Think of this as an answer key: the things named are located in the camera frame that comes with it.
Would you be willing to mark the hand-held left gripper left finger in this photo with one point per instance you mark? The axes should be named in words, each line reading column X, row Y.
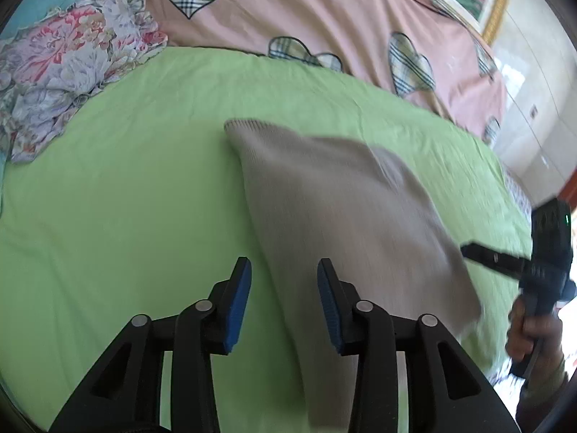
column 241, row 306

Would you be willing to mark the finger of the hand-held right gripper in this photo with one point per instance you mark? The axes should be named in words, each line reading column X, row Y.
column 493, row 258

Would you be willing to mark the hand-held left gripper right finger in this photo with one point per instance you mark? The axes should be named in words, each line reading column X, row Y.
column 329, row 311

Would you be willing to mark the beige knit sweater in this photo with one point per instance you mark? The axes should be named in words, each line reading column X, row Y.
column 338, row 212

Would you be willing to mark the person's right forearm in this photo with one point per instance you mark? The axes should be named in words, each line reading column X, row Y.
column 543, row 392

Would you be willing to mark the person's right hand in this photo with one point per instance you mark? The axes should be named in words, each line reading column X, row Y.
column 547, row 329

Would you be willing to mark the floral bed skirt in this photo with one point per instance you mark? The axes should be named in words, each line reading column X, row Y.
column 518, row 191

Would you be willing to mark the green bed sheet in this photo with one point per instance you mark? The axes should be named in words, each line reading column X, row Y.
column 112, row 189

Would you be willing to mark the purple floral ruffled cloth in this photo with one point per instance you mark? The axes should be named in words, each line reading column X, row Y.
column 67, row 63

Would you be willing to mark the pink heart print quilt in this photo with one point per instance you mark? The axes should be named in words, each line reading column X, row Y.
column 315, row 9

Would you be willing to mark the wall socket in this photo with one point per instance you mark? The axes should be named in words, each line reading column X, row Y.
column 534, row 112

